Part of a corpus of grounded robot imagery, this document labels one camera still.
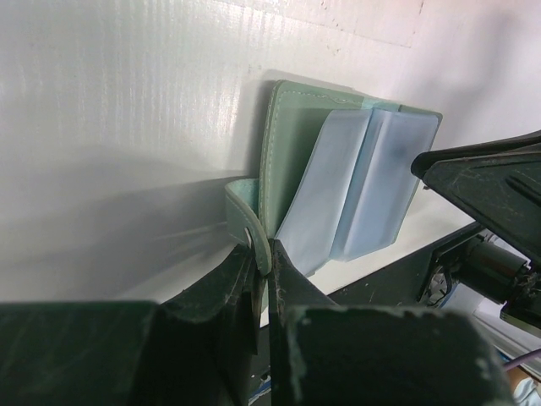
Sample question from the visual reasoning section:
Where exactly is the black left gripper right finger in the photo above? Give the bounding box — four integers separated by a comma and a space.
269, 241, 514, 405

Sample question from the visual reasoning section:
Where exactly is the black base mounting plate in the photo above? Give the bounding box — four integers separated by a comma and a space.
248, 222, 482, 405

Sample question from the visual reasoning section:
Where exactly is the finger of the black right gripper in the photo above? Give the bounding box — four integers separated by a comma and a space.
411, 131, 540, 262

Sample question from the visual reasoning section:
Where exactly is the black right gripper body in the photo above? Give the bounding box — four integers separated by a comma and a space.
430, 223, 540, 305

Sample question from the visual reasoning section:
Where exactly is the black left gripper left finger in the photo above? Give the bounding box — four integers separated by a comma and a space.
1, 245, 259, 405

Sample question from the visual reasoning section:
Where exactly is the green leather card holder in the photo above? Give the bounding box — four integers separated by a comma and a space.
225, 80, 442, 276

